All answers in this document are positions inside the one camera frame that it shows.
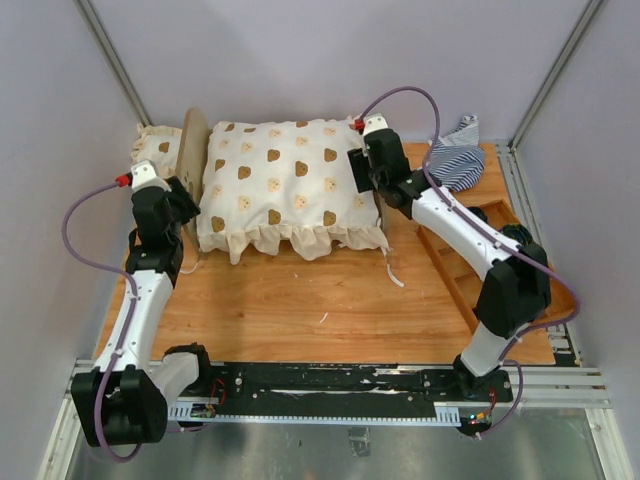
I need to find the small bear print pillow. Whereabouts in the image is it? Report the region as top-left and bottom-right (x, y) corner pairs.
(131, 124), (182, 178)

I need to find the wooden striped pet bed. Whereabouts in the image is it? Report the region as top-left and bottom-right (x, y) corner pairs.
(174, 107), (396, 261)

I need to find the large bear print cushion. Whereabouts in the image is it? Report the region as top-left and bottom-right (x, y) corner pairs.
(179, 117), (405, 289)

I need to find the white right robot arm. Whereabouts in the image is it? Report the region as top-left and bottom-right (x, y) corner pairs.
(348, 127), (552, 400)

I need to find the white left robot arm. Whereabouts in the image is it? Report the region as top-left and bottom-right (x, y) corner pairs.
(71, 168), (214, 454)

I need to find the blue striped cloth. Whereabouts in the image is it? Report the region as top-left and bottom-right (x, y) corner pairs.
(428, 115), (486, 192)

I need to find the wooden compartment tray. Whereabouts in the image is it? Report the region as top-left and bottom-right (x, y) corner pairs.
(417, 200), (576, 333)

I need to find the blue yellow rolled fabric item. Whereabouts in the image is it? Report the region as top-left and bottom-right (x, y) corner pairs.
(500, 223), (533, 246)

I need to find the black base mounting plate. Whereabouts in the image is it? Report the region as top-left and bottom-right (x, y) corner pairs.
(187, 363), (513, 417)

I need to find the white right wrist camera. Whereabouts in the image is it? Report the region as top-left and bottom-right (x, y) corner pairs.
(363, 114), (389, 136)

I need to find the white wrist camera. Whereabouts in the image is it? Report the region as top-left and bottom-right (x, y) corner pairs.
(130, 160), (167, 192)
(363, 114), (389, 136)

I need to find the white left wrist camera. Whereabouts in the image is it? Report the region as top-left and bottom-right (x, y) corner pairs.
(130, 160), (167, 192)

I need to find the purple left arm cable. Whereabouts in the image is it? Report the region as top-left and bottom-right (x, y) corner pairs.
(60, 179), (146, 462)

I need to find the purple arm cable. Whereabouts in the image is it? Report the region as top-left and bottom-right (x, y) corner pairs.
(362, 87), (582, 441)
(60, 179), (146, 462)

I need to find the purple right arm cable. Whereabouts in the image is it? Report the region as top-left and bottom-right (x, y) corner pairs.
(362, 87), (582, 441)

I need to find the left aluminium frame post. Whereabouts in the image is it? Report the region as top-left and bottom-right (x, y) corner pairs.
(73, 0), (151, 126)

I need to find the aluminium frame post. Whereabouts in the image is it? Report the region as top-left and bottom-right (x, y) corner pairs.
(73, 0), (151, 126)
(508, 0), (608, 152)

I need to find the right aluminium frame post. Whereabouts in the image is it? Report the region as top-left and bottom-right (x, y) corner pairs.
(508, 0), (608, 152)

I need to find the grey slotted cable duct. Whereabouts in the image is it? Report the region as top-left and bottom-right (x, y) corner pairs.
(168, 401), (462, 427)

